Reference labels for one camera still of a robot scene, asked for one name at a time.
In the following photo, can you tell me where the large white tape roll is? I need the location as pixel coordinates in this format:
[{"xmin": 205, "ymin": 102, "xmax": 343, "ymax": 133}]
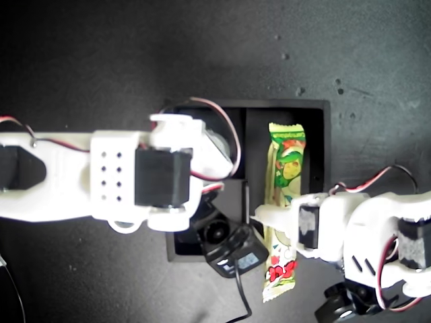
[{"xmin": 205, "ymin": 131, "xmax": 234, "ymax": 163}]

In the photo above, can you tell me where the green printed snack bar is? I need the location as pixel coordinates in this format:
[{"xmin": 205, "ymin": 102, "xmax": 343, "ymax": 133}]
[{"xmin": 261, "ymin": 122, "xmax": 307, "ymax": 304}]

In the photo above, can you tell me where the black compartment tray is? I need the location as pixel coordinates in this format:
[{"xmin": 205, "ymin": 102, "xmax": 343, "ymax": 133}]
[{"xmin": 160, "ymin": 98, "xmax": 331, "ymax": 264}]

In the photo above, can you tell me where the red gripper wire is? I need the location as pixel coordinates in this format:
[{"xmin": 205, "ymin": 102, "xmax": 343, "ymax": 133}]
[
  {"xmin": 329, "ymin": 164, "xmax": 419, "ymax": 203},
  {"xmin": 157, "ymin": 96, "xmax": 242, "ymax": 190}
]

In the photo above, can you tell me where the red arm wire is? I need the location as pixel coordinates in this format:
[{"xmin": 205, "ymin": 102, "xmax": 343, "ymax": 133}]
[
  {"xmin": 376, "ymin": 234, "xmax": 431, "ymax": 313},
  {"xmin": 0, "ymin": 115, "xmax": 92, "ymax": 155}
]

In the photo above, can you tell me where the black camera cable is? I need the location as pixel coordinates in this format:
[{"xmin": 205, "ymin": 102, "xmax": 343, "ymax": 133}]
[{"xmin": 228, "ymin": 264, "xmax": 253, "ymax": 323}]

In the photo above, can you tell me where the thin black cable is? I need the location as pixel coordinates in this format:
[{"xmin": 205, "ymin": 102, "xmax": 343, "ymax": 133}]
[{"xmin": 0, "ymin": 254, "xmax": 27, "ymax": 323}]

